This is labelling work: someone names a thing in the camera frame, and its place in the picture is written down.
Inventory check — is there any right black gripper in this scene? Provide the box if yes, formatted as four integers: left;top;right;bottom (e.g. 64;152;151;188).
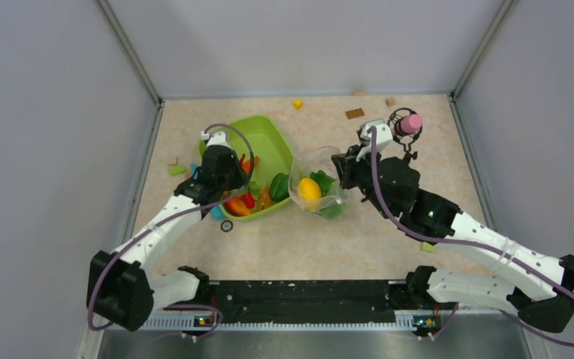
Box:
332;142;395;219

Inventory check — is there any green toy lettuce leaf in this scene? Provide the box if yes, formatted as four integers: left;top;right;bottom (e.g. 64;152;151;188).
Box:
309;170;337;197

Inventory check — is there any clear zip top bag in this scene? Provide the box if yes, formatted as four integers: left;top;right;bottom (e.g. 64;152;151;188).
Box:
288;146;348;220

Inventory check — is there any yellow toy lemon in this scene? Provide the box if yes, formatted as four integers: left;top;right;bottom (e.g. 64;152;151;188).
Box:
297;177;322;203

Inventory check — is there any orange toy carrot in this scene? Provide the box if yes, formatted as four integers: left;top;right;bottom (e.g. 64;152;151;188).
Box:
239;153;259;174

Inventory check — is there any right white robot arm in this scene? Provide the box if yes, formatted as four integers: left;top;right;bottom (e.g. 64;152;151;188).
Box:
331;145;574;334

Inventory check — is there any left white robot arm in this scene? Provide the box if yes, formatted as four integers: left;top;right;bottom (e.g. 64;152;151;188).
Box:
86;144;249;331

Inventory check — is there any orange toy fruit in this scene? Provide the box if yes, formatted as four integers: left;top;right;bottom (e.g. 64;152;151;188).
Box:
224;197;253;217

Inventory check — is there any cyan toy piece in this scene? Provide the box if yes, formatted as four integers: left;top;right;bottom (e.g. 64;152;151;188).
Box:
209;206;226;221

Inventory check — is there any red toy chili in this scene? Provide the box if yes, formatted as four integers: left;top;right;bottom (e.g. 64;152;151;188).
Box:
241;192;256;209

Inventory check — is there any green plastic bowl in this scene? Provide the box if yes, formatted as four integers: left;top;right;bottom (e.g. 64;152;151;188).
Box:
214;115;293;202

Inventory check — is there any small tan block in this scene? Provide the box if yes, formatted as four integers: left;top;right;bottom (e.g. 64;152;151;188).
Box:
167;156;179;166

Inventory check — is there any pink microphone on tripod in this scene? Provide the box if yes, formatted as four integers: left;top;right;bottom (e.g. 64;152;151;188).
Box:
386;108;424;164

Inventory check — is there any green toy pepper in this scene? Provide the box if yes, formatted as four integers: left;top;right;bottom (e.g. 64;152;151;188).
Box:
269;173;289;203

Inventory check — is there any light green block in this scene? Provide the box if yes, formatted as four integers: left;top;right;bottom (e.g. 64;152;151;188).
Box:
420;242;436;253

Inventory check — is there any brown toy brick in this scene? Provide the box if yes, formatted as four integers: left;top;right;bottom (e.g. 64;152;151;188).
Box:
345;108;365;120

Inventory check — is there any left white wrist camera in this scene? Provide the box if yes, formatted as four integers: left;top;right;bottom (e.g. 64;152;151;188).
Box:
200;131;231;149

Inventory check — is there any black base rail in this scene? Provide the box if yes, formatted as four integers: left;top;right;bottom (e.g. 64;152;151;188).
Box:
196;280;419;325

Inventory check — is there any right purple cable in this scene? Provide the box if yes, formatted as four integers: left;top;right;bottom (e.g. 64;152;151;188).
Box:
368;126;574;348

